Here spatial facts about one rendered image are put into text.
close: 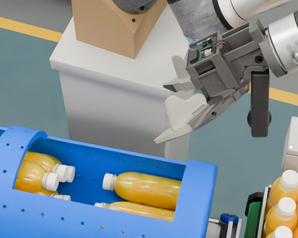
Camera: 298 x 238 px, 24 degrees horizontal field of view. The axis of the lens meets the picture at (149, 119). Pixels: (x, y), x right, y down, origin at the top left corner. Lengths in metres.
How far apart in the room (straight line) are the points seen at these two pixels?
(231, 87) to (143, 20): 0.75
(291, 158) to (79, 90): 0.57
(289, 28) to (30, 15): 2.60
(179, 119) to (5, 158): 0.60
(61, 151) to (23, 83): 1.54
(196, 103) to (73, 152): 0.73
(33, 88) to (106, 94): 1.40
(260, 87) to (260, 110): 0.04
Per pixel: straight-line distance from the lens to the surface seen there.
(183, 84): 1.06
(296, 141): 1.67
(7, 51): 3.32
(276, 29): 0.94
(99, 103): 1.83
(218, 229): 1.72
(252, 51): 0.96
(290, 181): 1.60
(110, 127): 1.90
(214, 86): 0.97
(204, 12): 1.51
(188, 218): 1.39
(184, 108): 0.96
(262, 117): 1.01
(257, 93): 0.99
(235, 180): 2.87
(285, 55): 0.94
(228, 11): 1.50
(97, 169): 1.67
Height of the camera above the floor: 2.47
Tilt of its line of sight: 55 degrees down
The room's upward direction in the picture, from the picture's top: straight up
